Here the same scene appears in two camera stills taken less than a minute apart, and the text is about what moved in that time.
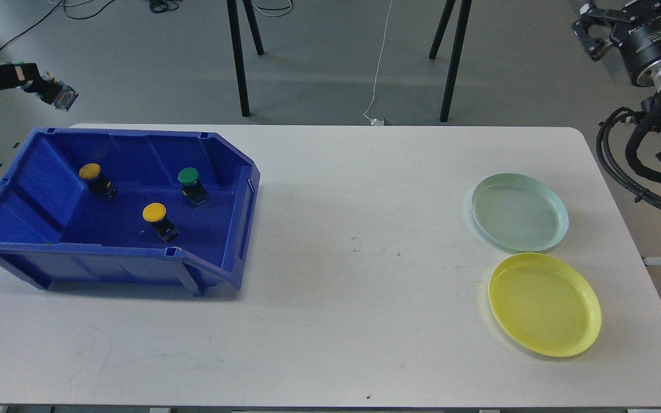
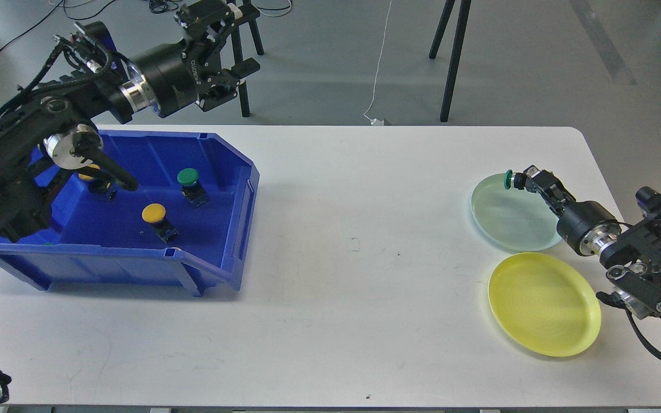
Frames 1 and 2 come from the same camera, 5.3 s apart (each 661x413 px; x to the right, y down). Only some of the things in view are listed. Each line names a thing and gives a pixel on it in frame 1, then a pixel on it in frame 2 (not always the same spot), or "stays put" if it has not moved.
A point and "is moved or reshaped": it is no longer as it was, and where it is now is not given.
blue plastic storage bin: [79, 207] stays put
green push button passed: [66, 96] is moved or reshaped
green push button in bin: [191, 188] stays put
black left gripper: [26, 76] → [160, 77]
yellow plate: [545, 304] stays put
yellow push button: [155, 213] stays put
